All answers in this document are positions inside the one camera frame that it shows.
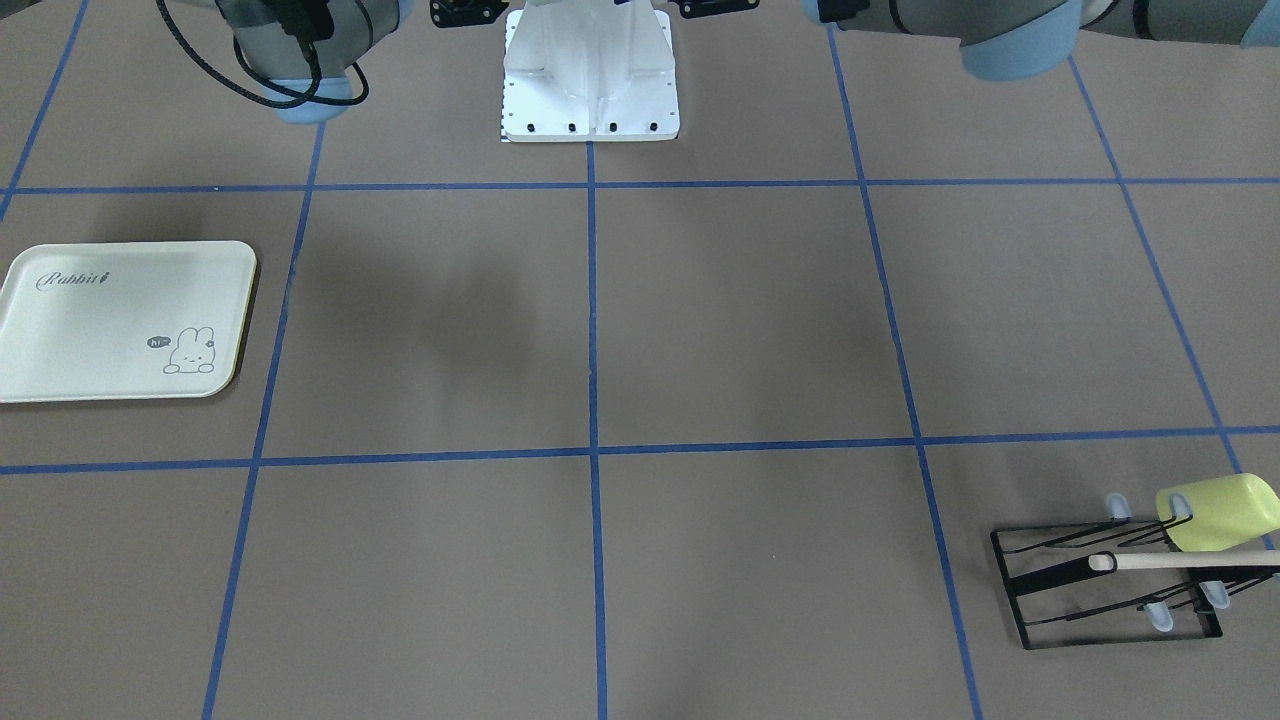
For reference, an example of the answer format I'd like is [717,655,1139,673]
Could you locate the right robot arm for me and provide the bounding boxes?
[214,1,416,124]

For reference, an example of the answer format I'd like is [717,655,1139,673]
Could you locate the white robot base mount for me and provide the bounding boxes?
[500,1,681,143]

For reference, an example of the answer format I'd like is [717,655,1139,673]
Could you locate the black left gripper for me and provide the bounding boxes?
[678,0,760,19]

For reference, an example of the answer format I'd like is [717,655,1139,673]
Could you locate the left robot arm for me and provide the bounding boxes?
[799,1,1279,82]

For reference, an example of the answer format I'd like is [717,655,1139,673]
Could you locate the yellow cup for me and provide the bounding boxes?
[1155,473,1279,552]

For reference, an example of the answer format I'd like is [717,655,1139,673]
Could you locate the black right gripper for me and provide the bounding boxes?
[430,0,506,29]

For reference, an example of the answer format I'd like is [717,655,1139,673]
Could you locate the wooden rack handle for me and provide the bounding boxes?
[1085,550,1279,574]

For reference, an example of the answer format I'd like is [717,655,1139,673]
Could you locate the cream rabbit tray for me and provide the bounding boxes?
[1,240,259,404]

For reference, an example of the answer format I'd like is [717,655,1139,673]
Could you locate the black wire cup rack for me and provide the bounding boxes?
[989,493,1277,650]

